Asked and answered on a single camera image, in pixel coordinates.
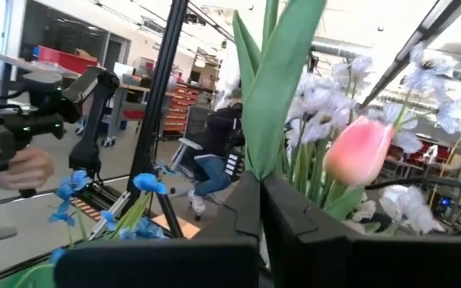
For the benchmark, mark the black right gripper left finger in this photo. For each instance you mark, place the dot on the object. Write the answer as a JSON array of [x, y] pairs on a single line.
[[154, 268]]

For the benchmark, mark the green table mat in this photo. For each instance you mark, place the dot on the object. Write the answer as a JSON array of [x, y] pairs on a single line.
[[34, 280]]

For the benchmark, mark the black aluminium table frame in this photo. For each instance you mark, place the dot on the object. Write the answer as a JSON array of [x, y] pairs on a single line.
[[160, 80]]

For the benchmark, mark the shelf with red bins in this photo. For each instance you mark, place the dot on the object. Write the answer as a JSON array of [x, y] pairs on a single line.
[[182, 108]]

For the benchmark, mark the pale pink artificial tulip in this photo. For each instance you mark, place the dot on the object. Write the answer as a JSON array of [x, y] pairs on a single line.
[[358, 152]]

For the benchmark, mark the red artificial tulip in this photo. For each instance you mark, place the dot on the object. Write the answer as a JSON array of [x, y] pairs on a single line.
[[270, 100]]

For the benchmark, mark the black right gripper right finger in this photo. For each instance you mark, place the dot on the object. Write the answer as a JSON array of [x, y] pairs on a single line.
[[354, 268]]

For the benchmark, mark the person's hand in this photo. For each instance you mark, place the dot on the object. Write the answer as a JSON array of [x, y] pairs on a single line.
[[22, 168]]

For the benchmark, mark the white artificial flower bunch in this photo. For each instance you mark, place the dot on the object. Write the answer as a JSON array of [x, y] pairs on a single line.
[[318, 104]]

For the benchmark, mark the person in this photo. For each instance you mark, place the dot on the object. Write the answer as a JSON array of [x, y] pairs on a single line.
[[218, 128]]

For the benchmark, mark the blue artificial flower bunch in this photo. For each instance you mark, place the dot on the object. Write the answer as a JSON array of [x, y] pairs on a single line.
[[148, 182]]

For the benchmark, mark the light wooden table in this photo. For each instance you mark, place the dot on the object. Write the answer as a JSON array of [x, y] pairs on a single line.
[[182, 228]]

